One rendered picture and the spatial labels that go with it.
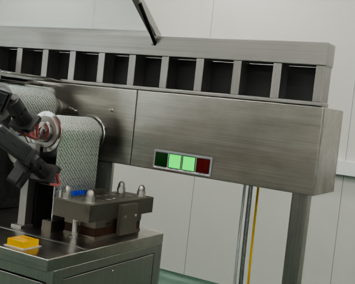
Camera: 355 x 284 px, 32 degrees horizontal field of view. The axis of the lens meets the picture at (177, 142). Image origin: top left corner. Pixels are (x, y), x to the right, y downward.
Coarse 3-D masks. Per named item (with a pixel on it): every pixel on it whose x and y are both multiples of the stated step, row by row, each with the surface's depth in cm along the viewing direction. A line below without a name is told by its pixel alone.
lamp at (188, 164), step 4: (184, 156) 227; (184, 160) 227; (188, 160) 226; (192, 160) 225; (184, 164) 227; (188, 164) 226; (192, 164) 225; (184, 168) 227; (188, 168) 226; (192, 168) 225
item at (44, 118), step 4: (44, 116) 218; (48, 116) 218; (44, 120) 218; (48, 120) 217; (52, 120) 216; (52, 124) 216; (52, 128) 216; (56, 128) 216; (52, 132) 216; (56, 132) 216; (100, 132) 238; (52, 136) 216; (56, 136) 216; (36, 140) 220; (52, 140) 216; (44, 144) 218; (48, 144) 217; (52, 144) 217
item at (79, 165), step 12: (60, 156) 218; (72, 156) 224; (84, 156) 230; (96, 156) 236; (72, 168) 225; (84, 168) 231; (96, 168) 237; (60, 180) 220; (72, 180) 225; (84, 180) 231
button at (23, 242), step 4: (16, 236) 194; (20, 236) 195; (24, 236) 195; (8, 240) 191; (12, 240) 190; (16, 240) 189; (20, 240) 189; (24, 240) 190; (28, 240) 191; (32, 240) 191; (36, 240) 193; (8, 244) 191; (12, 244) 190; (16, 244) 189; (20, 244) 188; (24, 244) 188; (28, 244) 190; (32, 244) 191; (36, 244) 193
